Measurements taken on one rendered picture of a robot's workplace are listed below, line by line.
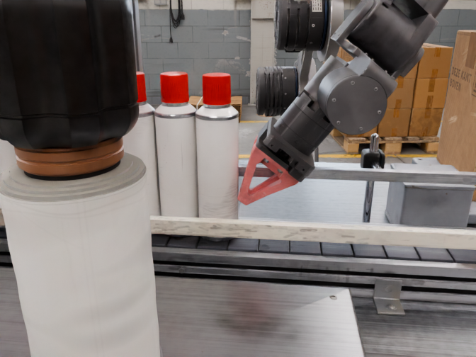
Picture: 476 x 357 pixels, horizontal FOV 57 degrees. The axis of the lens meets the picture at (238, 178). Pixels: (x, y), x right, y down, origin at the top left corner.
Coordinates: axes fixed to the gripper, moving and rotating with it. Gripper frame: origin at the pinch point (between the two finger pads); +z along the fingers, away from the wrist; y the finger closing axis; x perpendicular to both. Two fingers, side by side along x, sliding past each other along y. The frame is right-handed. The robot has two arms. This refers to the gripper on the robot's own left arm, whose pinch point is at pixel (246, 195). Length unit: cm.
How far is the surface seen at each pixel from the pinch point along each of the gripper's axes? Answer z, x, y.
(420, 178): -14.9, 16.2, -2.7
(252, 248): 3.8, 4.3, 3.8
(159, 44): 93, -122, -533
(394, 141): -5, 126, -331
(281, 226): -1.0, 5.0, 4.2
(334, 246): -2.4, 12.3, 2.3
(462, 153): -21.3, 30.2, -28.2
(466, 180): -18.2, 20.8, -2.7
